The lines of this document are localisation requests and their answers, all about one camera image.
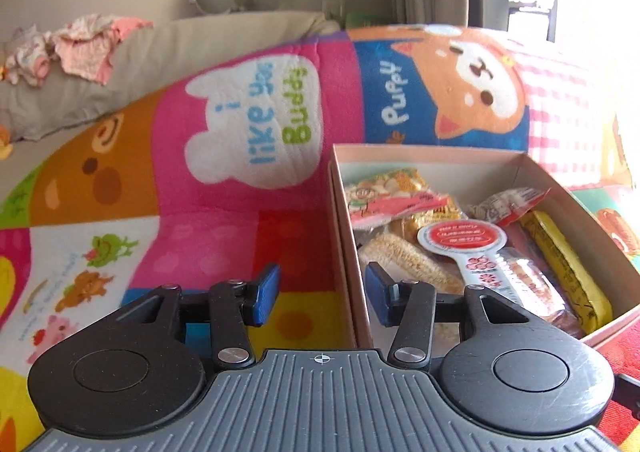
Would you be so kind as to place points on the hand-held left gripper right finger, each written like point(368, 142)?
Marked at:
point(377, 289)

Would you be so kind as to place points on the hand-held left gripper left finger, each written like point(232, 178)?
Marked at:
point(267, 292)

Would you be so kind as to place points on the pink cardboard box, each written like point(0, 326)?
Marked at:
point(575, 232)

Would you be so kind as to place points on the puffed corn stick packet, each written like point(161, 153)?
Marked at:
point(400, 254)

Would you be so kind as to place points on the colourful cartoon printed blanket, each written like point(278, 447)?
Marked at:
point(225, 232)

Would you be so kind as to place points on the golden snack packet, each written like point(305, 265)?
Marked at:
point(430, 217)

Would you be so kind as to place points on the white red paddle-shaped packet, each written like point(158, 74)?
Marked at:
point(460, 237)

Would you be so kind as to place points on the clear cracker packet red label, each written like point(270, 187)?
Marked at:
point(385, 192)

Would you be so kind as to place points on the clear packet red edge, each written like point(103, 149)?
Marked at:
point(505, 207)

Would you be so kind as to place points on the clear brown biscuit packet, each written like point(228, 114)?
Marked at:
point(535, 282)

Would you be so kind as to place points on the yellow bar packet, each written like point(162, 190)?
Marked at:
point(565, 267)

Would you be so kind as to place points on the green object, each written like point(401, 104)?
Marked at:
point(365, 19)

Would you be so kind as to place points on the pink baby clothes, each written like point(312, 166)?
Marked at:
point(95, 46)

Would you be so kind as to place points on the yellow stuffed toy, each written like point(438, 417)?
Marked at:
point(4, 144)

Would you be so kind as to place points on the white patterned baby clothes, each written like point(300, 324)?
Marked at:
point(27, 56)

